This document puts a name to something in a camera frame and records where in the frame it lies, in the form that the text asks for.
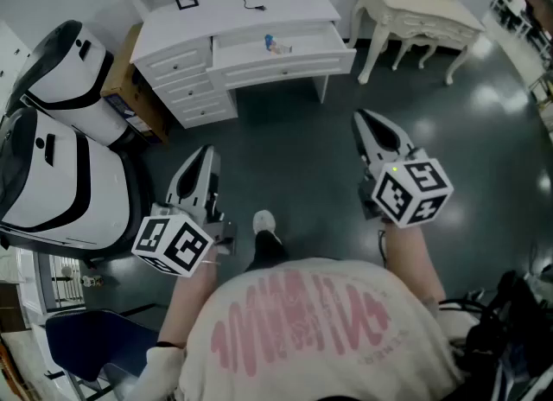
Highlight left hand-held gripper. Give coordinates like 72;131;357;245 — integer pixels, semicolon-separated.
131;144;238;278

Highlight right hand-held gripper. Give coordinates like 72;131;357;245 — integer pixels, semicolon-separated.
352;108;454;230

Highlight small blue item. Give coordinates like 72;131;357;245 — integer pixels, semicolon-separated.
264;34;294;55

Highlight person's left forearm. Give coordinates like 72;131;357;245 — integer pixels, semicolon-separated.
157;245;220;348

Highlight person's right forearm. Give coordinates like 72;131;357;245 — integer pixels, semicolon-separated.
382;217;448;318

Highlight closed small white side drawer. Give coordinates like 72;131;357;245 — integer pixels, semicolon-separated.
153;73;218;107
144;47;213;88
171;92;239;130

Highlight person's white shoe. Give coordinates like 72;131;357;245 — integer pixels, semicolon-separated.
252;209;277;237

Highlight brown cardboard box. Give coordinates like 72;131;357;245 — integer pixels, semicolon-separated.
99;22;170;146

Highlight cream ornate dressing table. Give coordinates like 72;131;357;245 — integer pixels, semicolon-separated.
347;0;487;86

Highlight white and black machine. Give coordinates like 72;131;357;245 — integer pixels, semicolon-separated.
3;19;133;149
0;107;151;258

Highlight white slatted rack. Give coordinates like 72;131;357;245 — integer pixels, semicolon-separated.
48;254;86;308

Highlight white desk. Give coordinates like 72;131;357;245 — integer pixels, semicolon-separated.
129;0;358;130

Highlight blue chair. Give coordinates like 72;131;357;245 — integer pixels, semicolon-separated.
45;309;162;384

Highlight person's cream printed shirt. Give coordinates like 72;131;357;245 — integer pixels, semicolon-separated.
133;257;467;401

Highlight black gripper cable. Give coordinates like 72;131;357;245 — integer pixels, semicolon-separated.
377;229;389;267

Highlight black cable bundle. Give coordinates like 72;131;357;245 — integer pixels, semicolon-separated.
438;269;553;401

